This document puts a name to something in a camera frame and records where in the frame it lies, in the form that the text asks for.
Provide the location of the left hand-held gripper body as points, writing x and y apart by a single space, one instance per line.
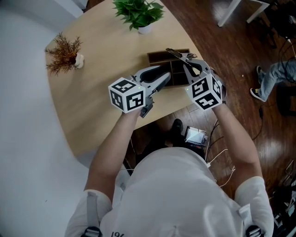
126 97

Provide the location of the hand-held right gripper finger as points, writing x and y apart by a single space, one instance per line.
203 66
189 74

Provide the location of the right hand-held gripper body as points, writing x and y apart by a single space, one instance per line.
205 92

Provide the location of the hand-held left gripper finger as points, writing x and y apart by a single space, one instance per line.
145 70
163 81

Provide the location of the person's left forearm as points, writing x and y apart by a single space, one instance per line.
111 150

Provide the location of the person's right forearm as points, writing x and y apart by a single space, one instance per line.
238 148

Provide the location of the wooden organizer box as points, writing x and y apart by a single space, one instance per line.
159 56

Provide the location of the white plant pot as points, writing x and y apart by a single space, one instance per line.
145 29

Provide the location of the person's black shoe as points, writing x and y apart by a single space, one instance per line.
177 127

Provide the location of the black device with screen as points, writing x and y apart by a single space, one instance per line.
195 137

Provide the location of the black top white leg table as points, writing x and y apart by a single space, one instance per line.
227 14

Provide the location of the green leafy plant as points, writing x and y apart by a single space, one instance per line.
138 11

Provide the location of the brown dried plant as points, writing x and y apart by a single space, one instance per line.
63 53

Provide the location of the person's white shirt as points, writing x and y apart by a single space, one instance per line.
171 196

